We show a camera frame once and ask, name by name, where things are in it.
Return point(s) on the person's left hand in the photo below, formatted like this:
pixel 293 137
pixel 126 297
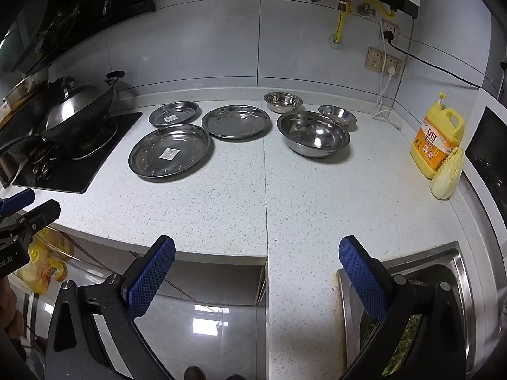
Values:
pixel 11 316

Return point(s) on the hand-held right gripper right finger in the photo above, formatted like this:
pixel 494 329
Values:
pixel 362 277

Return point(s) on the white microwave oven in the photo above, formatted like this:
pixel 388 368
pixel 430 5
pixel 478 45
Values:
pixel 487 146

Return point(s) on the black gas stove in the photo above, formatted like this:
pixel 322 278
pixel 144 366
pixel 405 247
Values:
pixel 99 146

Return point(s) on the medium steel plate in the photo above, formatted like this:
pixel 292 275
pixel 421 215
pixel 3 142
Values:
pixel 235 122

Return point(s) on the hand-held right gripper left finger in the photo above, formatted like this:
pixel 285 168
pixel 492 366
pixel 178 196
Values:
pixel 152 281

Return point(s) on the green vegetables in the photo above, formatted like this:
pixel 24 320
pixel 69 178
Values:
pixel 400 344

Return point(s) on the yellow plastic bag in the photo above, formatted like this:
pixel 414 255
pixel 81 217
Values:
pixel 43 263

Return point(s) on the black range hood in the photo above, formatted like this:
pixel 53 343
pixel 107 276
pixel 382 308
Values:
pixel 59 12

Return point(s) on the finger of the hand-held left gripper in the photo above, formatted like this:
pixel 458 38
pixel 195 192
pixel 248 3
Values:
pixel 16 202
pixel 39 214

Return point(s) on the black wok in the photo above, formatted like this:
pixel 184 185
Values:
pixel 105 105

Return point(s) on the small steel plate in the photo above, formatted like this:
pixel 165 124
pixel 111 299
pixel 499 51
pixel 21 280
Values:
pixel 176 110

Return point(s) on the black pot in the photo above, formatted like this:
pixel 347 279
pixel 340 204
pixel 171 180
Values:
pixel 41 97

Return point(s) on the yellow detergent bottle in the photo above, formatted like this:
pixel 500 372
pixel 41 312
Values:
pixel 433 142

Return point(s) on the large steel bowl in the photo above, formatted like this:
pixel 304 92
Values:
pixel 313 132

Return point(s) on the large steel plate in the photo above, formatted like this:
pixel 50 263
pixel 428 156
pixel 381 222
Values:
pixel 150 160

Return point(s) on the napa cabbage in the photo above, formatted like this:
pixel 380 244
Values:
pixel 447 176

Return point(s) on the empty wall socket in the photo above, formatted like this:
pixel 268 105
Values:
pixel 374 59

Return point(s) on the steel pot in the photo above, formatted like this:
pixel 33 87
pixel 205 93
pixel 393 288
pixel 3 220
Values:
pixel 19 92

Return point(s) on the person's shoe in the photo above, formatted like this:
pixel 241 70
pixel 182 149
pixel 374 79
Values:
pixel 235 377
pixel 195 373

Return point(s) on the small steel bowl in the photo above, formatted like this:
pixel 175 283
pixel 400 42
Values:
pixel 283 101
pixel 338 114

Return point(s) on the steel wok lid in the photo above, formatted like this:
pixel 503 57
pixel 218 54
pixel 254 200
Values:
pixel 73 109

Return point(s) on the kitchen base cabinet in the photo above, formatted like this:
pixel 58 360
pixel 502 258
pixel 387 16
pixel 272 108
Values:
pixel 222 281

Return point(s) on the wall socket with black plug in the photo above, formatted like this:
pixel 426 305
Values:
pixel 389 31

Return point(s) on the steel sink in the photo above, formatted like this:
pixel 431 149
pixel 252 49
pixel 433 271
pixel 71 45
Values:
pixel 463 285

